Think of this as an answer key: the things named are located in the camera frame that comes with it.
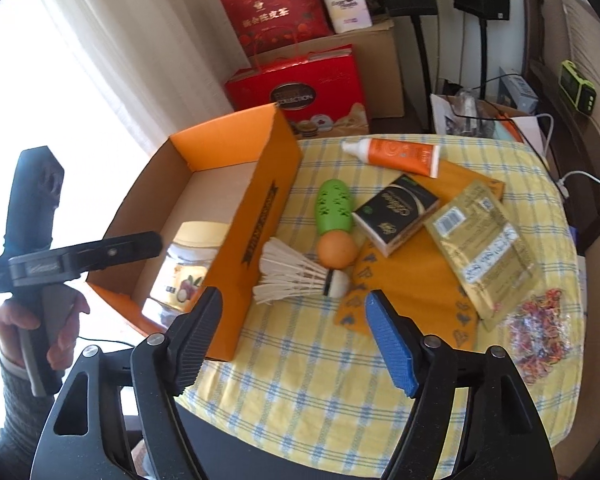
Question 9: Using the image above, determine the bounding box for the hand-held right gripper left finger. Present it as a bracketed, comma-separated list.
[30, 286, 224, 480]

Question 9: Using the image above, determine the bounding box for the gold foil packet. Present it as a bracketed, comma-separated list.
[424, 180, 546, 333]

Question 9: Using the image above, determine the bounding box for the white charger with cable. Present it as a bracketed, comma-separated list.
[557, 170, 600, 201]

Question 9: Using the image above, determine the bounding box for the beige sofa cushion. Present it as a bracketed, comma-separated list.
[545, 0, 600, 171]

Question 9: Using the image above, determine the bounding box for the white feather shuttlecock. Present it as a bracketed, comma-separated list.
[252, 239, 352, 306]

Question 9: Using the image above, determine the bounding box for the orange sunscreen tube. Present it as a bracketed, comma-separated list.
[341, 138, 441, 178]

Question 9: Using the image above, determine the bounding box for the green handheld device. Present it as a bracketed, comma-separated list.
[560, 60, 598, 116]

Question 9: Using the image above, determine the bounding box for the green paw-print toy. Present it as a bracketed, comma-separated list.
[316, 178, 355, 236]

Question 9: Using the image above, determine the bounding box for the red gift bag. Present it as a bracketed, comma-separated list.
[218, 0, 333, 58]

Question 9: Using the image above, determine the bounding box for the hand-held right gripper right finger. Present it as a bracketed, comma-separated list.
[365, 290, 558, 480]

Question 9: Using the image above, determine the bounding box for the person's left hand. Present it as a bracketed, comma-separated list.
[0, 290, 90, 372]

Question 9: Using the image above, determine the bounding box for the black tissue packet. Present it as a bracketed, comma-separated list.
[352, 174, 441, 258]

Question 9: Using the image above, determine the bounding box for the bag of colourful rubber bands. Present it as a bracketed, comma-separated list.
[500, 287, 581, 386]

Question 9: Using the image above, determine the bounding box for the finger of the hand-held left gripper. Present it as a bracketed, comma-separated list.
[80, 231, 163, 275]

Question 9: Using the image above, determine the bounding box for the person's left forearm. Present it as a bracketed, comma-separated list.
[0, 344, 57, 461]

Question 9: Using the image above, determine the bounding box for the clear jar with yellow lid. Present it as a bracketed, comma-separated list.
[149, 221, 229, 328]

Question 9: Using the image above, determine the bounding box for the orange cardboard box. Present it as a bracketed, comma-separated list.
[87, 101, 303, 362]

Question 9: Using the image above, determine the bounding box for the blue and white box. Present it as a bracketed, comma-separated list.
[497, 66, 539, 113]

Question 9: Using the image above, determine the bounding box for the orange patterned cloth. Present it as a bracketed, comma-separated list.
[334, 157, 506, 348]

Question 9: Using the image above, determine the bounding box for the white open box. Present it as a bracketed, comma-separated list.
[430, 91, 548, 148]

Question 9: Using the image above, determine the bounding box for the white curtain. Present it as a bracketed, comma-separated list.
[25, 0, 241, 161]

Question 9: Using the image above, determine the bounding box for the red gift box with handle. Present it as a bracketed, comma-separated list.
[224, 45, 371, 140]

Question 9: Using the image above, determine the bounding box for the toilet paper roll pack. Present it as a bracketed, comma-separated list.
[316, 0, 373, 35]

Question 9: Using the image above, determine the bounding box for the clear plastic item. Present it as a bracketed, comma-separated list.
[454, 87, 482, 136]

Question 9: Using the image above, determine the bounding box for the white cable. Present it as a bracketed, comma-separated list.
[517, 114, 556, 158]

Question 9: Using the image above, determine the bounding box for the brown cardboard box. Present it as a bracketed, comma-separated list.
[252, 17, 406, 121]

